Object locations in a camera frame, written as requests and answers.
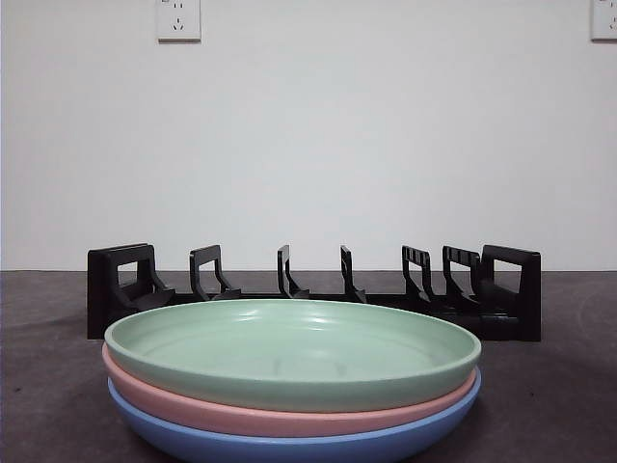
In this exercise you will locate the black plate rack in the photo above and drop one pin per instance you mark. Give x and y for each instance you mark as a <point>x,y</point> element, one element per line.
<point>525,289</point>

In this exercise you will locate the green plate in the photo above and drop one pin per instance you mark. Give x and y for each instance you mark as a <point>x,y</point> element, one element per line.
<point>289,386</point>

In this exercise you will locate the pink plate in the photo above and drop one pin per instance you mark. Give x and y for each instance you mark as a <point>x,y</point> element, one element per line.
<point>241,419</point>

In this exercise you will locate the blue plate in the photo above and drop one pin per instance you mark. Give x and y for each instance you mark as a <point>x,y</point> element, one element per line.
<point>241,448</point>

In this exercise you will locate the white wall socket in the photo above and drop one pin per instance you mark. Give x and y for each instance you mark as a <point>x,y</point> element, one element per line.
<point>178,19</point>
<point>605,19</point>

